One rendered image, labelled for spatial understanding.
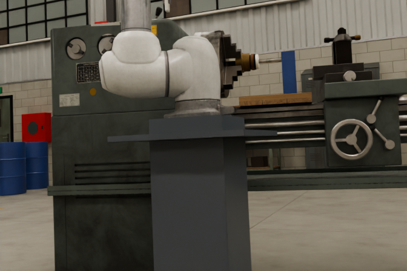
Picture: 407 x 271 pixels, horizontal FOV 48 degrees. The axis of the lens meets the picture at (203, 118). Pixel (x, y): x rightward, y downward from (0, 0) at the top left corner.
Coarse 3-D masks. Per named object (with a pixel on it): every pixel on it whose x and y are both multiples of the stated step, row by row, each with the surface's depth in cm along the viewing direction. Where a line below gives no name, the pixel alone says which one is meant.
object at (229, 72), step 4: (224, 68) 208; (228, 68) 207; (232, 68) 207; (236, 68) 207; (240, 68) 206; (224, 72) 207; (228, 72) 206; (232, 72) 206; (236, 72) 205; (240, 72) 207; (224, 76) 205; (228, 76) 205; (232, 76) 204; (236, 76) 205; (224, 80) 204; (228, 80) 203; (232, 80) 203; (236, 80) 207; (224, 84) 203; (228, 84) 202; (232, 84) 203; (220, 88) 203; (224, 88) 205; (228, 88) 205; (232, 88) 205; (220, 92) 205
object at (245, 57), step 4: (244, 56) 207; (248, 56) 206; (252, 56) 206; (236, 60) 208; (240, 60) 207; (244, 60) 206; (248, 60) 206; (252, 60) 206; (236, 64) 208; (240, 64) 208; (244, 64) 206; (248, 64) 206; (252, 64) 206; (244, 68) 207; (248, 68) 207; (252, 68) 207
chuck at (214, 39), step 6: (216, 30) 209; (204, 36) 203; (210, 36) 202; (216, 36) 201; (210, 42) 200; (216, 42) 199; (216, 48) 198; (216, 54) 197; (222, 54) 206; (222, 60) 206; (228, 60) 224; (222, 66) 204; (222, 72) 203; (222, 78) 202; (222, 84) 201; (228, 90) 219; (222, 96) 208
